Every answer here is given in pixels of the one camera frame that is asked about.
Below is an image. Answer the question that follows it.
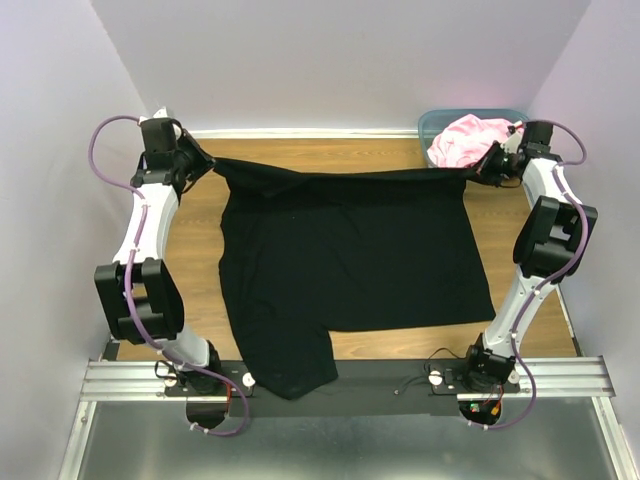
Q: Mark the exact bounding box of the teal plastic bin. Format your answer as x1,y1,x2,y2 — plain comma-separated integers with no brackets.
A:
417,108,528,168

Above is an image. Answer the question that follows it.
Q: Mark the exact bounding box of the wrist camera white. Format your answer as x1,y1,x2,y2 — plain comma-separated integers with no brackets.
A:
502,120,526,154
137,106,183,138

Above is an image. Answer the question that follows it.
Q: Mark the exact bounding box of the black t shirt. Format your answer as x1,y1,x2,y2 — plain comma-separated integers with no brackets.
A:
214,158,495,400

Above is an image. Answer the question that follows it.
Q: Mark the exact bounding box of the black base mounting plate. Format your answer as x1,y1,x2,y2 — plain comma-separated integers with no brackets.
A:
154,357,522,428

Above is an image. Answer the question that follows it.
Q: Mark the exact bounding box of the pink t shirt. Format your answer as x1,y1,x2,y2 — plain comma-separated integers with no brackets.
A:
426,114,524,168

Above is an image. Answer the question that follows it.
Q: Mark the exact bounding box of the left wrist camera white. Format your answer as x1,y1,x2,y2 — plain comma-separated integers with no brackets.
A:
137,106,183,138

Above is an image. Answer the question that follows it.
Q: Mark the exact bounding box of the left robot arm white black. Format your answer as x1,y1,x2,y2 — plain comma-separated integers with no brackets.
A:
94,109,227,396

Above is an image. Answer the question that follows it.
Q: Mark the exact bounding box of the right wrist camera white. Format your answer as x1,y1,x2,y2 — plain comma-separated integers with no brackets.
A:
502,120,526,154

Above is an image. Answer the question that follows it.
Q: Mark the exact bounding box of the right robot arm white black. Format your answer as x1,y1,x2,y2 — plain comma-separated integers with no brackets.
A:
459,120,598,392

